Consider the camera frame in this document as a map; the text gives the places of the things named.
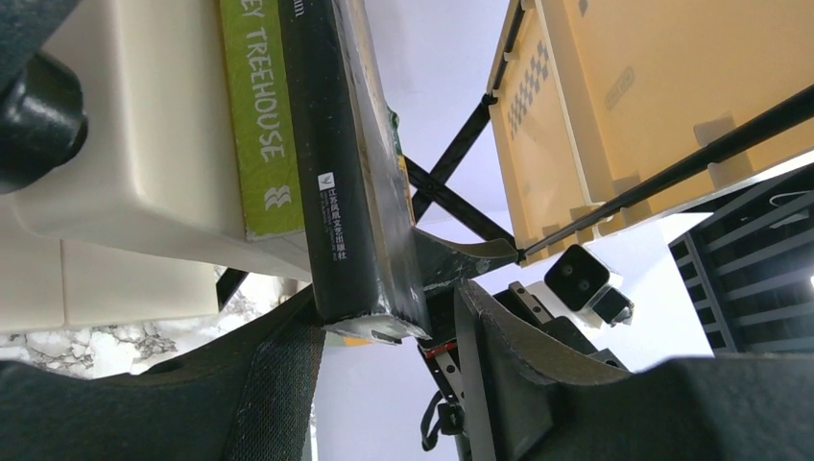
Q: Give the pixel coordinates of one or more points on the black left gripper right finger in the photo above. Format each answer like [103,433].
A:
[735,407]

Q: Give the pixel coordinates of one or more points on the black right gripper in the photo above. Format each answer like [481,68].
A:
[514,383]

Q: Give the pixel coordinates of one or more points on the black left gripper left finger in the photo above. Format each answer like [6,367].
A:
[244,396]

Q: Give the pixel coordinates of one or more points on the black Moon and Sixpence book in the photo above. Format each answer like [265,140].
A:
[359,231]

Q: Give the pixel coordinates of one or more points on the green 65-storey treehouse book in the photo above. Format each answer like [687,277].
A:
[262,122]

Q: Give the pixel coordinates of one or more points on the beige black three-tier shelf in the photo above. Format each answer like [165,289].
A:
[116,130]

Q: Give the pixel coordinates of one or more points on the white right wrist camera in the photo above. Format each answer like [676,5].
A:
[589,289]

